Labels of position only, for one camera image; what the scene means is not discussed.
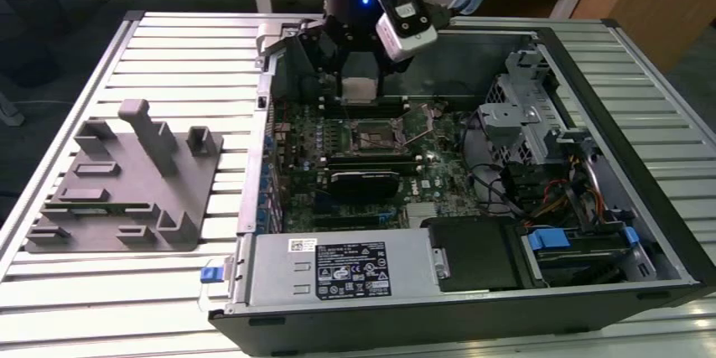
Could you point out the grey parts rack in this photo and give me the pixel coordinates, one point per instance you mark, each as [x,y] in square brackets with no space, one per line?
[140,207]

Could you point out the green motherboard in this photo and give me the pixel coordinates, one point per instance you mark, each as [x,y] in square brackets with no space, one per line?
[453,173]

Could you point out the CPU socket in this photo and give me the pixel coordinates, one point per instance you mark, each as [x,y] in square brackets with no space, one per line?
[369,129]

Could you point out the hard disk in blue carrier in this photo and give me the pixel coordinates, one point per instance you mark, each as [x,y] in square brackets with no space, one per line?
[548,240]

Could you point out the silver metal drive cage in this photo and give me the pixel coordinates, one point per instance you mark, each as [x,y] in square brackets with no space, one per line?
[505,119]

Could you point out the thin metal locking lever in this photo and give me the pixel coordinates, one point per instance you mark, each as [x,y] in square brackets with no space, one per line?
[377,143]
[424,132]

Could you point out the black graphics card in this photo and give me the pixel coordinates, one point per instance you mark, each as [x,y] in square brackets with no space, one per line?
[362,186]

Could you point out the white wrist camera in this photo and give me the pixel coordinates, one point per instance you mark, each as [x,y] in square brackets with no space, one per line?
[408,45]

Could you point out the black PC case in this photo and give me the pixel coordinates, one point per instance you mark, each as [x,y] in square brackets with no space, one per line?
[334,333]

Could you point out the silver power supply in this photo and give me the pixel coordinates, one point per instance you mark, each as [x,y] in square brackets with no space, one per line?
[268,274]

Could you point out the wooden cabinet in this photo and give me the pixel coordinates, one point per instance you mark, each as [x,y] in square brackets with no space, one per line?
[665,6]

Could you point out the small silver heat sink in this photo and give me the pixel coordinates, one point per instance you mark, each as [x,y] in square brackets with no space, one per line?
[421,211]

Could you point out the black RAM slot bank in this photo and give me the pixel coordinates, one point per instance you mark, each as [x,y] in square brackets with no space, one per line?
[397,107]
[369,163]

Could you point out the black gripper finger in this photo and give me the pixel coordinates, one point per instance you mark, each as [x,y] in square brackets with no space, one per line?
[390,65]
[316,52]

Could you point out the black expansion slot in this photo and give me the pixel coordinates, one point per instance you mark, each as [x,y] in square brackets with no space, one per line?
[346,221]

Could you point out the green RAM stick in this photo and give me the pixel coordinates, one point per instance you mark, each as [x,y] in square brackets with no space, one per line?
[117,208]

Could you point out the silver CPU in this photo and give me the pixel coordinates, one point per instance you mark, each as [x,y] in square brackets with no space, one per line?
[360,90]

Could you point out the blue case release latch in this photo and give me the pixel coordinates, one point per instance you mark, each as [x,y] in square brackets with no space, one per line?
[209,274]

